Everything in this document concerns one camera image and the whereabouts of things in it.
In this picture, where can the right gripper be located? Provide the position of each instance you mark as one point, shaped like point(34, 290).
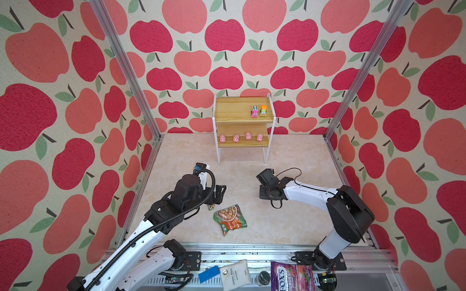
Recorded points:
point(261, 194)

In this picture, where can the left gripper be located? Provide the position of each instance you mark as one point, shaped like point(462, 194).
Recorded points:
point(211, 199)

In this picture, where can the wooden two-tier shelf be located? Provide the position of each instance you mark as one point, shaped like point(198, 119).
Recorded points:
point(232, 115)

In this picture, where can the green orange mixer truck toy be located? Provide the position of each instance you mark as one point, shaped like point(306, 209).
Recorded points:
point(263, 111)

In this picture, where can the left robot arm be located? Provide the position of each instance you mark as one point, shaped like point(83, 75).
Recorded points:
point(145, 240)

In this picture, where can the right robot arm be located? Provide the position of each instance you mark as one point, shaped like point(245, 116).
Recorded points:
point(349, 214)

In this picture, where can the green snack bag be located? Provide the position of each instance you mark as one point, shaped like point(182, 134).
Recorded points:
point(230, 218)

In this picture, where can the blue card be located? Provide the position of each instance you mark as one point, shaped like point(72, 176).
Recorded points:
point(209, 274)

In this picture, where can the purple Fox's candy bag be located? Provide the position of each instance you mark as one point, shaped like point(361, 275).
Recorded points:
point(289, 277)

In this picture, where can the round metal can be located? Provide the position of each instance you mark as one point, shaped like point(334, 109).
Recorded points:
point(263, 278)

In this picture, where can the white paper packet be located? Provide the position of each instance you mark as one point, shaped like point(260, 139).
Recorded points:
point(235, 275)

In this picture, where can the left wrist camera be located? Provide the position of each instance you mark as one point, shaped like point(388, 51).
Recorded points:
point(198, 170)

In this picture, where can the front aluminium rail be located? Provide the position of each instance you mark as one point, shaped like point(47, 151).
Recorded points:
point(357, 268)

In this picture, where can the left aluminium frame post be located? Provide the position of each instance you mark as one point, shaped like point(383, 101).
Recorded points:
point(110, 31)

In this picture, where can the aluminium frame post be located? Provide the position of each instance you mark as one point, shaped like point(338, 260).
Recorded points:
point(397, 13)
point(110, 31)

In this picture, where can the right aluminium frame post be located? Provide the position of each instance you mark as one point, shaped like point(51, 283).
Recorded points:
point(397, 13)

